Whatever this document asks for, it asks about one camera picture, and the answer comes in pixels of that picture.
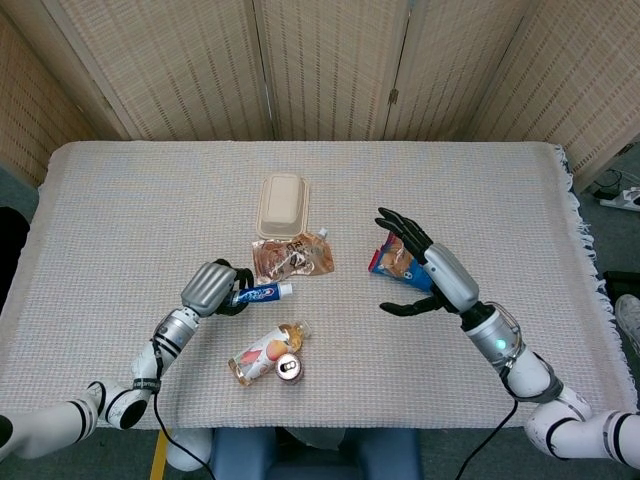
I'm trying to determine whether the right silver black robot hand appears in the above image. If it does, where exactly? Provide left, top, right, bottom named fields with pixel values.
left=373, top=206, right=480, bottom=319

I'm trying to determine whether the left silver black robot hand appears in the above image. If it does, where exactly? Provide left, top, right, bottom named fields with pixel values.
left=178, top=258, right=256, bottom=319

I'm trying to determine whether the blue white toothpaste tube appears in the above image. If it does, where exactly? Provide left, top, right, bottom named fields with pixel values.
left=234, top=281, right=296, bottom=305

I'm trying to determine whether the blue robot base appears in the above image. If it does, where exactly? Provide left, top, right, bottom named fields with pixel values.
left=209, top=427, right=424, bottom=480

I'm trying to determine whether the blue snack bag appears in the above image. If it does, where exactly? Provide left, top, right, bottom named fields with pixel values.
left=369, top=230, right=434, bottom=292

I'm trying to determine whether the juice bottle with fruit label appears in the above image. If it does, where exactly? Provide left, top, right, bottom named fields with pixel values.
left=227, top=319, right=312, bottom=387

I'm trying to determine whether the brown foil spout pouch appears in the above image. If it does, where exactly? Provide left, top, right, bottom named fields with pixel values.
left=251, top=227, right=335, bottom=287

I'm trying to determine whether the white woven tablecloth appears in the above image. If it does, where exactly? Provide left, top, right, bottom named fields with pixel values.
left=0, top=139, right=621, bottom=432

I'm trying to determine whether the red drink can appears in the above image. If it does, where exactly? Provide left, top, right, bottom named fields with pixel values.
left=274, top=352, right=306, bottom=385

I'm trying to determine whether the beige takeout food box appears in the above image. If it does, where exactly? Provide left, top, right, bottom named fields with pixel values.
left=255, top=172, right=314, bottom=239

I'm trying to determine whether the black trouser leg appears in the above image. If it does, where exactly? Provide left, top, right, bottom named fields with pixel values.
left=602, top=269, right=640, bottom=301

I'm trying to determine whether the yellow floor tape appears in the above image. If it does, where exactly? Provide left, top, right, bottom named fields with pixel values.
left=148, top=429, right=172, bottom=480

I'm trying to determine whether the white shoe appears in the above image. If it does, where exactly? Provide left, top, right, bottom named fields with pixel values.
left=613, top=293, right=640, bottom=346

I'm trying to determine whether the white power strip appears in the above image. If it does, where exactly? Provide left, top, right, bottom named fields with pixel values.
left=598, top=186, right=640, bottom=211

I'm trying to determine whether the beige woven folding screen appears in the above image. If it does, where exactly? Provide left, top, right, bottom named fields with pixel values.
left=0, top=0, right=640, bottom=194

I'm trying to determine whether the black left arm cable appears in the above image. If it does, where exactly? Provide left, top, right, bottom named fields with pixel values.
left=149, top=339, right=216, bottom=480

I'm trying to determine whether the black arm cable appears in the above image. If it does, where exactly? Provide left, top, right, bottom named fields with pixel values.
left=462, top=367, right=519, bottom=480
left=149, top=339, right=216, bottom=480

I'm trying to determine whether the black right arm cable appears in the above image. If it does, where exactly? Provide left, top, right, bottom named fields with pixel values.
left=462, top=367, right=519, bottom=480

